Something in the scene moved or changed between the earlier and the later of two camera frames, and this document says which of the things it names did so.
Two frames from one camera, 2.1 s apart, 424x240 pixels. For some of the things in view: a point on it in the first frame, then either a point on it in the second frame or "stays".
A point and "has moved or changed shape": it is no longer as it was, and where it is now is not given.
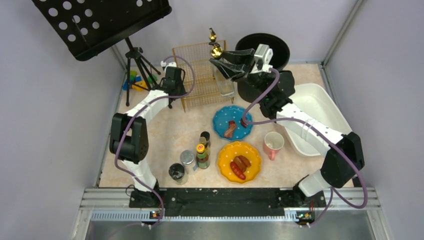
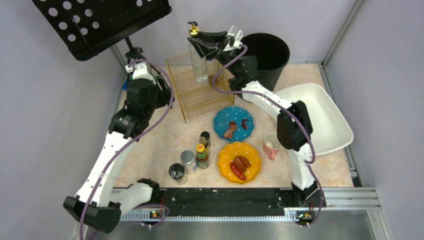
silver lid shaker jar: (188, 160) stays
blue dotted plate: (222, 116) stays
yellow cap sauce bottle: (202, 158) stays
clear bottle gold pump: (226, 86) has moved or changed shape
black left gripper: (169, 85) -> (136, 55)
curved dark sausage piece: (243, 123) stays
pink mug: (273, 141) stays
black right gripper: (248, 64) -> (218, 44)
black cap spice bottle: (206, 135) stays
